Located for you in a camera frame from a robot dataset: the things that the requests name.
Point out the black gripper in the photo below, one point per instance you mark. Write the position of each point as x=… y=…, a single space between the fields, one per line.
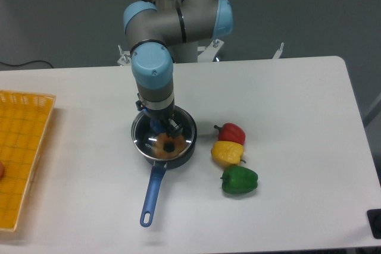
x=171 y=128

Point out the glass lid blue knob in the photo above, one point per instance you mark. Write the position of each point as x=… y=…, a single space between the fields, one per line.
x=144 y=132

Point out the dark pot blue handle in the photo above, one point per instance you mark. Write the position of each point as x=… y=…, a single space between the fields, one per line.
x=158 y=171

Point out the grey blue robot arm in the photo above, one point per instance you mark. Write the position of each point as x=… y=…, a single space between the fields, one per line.
x=150 y=30

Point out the glazed donut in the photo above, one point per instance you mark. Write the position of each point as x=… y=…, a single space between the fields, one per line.
x=165 y=147

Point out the red bell pepper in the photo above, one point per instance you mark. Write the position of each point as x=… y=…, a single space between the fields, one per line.
x=231 y=133

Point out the yellow bell pepper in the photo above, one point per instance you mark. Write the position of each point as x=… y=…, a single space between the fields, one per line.
x=226 y=153

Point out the green bell pepper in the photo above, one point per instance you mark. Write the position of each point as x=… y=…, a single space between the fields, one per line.
x=238 y=180

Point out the yellow plastic basket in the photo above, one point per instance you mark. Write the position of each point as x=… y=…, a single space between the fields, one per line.
x=24 y=120

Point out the black device at table edge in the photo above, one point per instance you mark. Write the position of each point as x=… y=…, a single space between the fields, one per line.
x=374 y=219

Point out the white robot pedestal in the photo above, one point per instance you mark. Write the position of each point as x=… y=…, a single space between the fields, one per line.
x=184 y=53

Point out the white metal base frame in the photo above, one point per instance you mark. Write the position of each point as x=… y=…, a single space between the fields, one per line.
x=205 y=53

